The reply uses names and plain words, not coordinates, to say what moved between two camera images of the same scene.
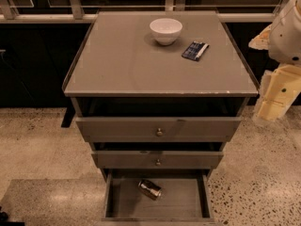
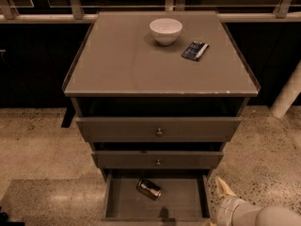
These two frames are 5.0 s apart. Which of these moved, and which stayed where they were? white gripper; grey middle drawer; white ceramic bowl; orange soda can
Moved: white gripper
Stayed: grey middle drawer; orange soda can; white ceramic bowl
